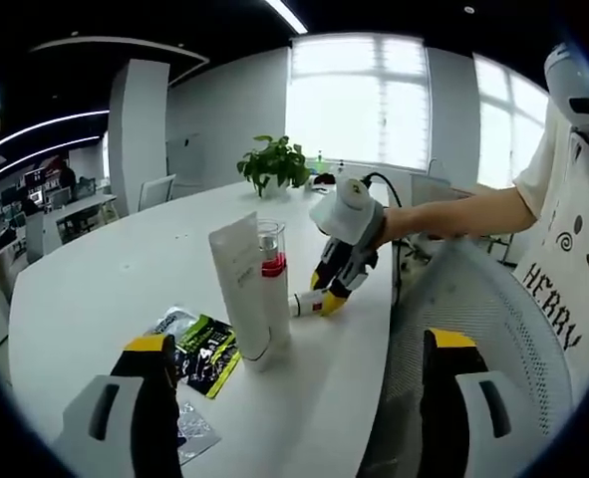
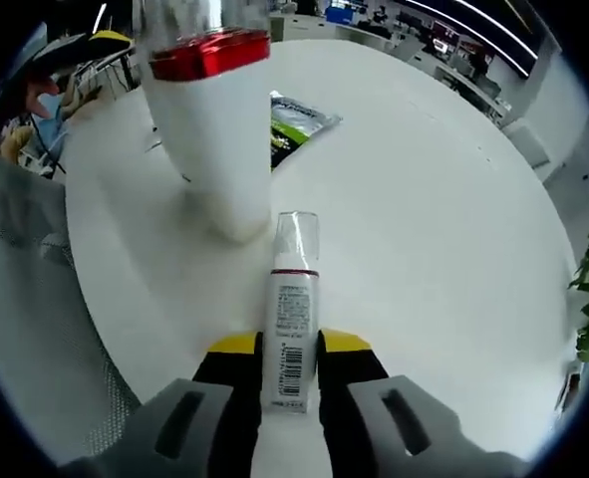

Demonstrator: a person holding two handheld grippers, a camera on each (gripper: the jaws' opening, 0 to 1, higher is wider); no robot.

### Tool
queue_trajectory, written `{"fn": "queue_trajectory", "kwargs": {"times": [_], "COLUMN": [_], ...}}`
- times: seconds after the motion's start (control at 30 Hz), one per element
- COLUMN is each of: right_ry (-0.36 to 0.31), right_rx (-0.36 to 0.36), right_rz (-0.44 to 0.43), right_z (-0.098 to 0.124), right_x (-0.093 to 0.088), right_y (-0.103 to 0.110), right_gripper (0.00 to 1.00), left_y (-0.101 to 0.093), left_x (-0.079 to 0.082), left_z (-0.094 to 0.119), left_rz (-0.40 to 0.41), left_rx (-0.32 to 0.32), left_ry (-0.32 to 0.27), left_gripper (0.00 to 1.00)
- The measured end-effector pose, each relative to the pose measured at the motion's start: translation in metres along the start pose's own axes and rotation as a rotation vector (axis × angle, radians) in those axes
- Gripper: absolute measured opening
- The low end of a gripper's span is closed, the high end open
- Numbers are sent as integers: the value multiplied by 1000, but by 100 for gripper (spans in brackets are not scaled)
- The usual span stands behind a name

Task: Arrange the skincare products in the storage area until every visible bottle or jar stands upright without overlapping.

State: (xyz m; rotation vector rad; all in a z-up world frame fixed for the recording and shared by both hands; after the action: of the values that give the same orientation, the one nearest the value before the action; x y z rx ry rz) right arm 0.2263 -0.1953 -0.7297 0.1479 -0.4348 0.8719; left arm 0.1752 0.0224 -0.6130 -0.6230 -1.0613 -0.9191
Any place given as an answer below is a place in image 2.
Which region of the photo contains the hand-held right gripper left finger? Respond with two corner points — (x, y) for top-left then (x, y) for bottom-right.
(59, 331), (263, 478)

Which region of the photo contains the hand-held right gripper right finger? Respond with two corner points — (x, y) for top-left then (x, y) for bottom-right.
(316, 328), (529, 478)

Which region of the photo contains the slim clear-capped skincare spray bottle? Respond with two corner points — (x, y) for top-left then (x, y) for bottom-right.
(261, 210), (322, 414)

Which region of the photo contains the large white red-collared skincare bottle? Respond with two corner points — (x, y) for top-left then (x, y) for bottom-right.
(134, 0), (274, 243)

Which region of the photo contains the white mesh office chair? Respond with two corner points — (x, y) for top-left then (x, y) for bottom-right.
(0, 161), (144, 459)

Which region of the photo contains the black and green sachet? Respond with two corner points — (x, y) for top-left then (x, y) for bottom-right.
(268, 89), (344, 173)

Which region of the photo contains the blue box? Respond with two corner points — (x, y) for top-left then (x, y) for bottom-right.
(323, 5), (358, 24)

